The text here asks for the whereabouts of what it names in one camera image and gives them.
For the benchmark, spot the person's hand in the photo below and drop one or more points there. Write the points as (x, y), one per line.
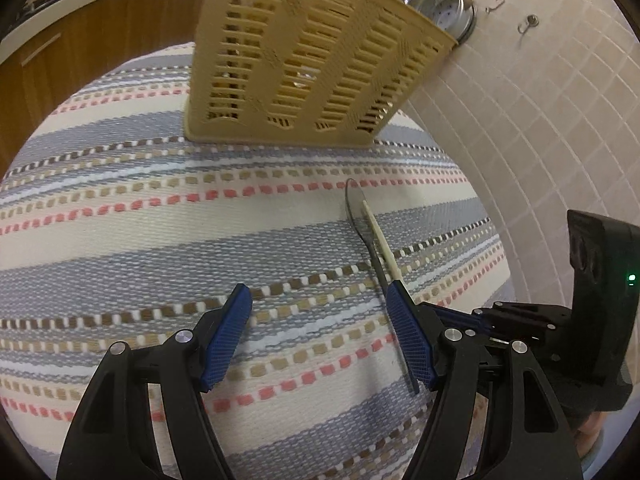
(588, 438)

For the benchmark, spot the small metal wall hook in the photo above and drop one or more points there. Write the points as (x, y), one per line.
(495, 6)

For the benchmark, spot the metal steamer tray on wall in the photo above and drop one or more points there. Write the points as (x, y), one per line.
(455, 17)

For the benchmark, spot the wooden base cabinets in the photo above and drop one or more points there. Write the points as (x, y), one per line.
(77, 49)

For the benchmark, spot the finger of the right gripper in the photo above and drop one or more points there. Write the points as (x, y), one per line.
(463, 322)

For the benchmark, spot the striped woven table mat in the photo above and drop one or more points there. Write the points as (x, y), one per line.
(115, 227)

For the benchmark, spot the beige plastic utensil basket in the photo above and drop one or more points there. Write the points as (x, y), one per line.
(306, 72)

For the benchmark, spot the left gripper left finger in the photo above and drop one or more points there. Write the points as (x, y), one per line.
(111, 435)

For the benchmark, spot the clear plastic spoon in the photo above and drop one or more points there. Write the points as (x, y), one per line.
(398, 305)

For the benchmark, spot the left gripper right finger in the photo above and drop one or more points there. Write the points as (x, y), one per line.
(495, 414)

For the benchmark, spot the wooden chopstick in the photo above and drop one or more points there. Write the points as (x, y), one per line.
(380, 238)

